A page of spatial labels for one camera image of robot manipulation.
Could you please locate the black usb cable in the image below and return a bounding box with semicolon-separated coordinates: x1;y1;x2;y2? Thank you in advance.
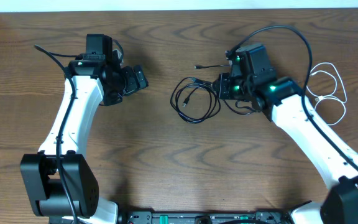
193;63;257;116
170;77;222;124

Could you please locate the white usb cable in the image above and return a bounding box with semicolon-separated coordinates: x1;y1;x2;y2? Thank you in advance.
305;62;348;126

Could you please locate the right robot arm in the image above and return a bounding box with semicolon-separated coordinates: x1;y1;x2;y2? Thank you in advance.
213;44;358;223

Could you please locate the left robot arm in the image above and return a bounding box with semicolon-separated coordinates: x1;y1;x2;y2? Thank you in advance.
20;34;149;223

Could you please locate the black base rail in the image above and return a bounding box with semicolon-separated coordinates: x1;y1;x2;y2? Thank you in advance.
116;210;293;224

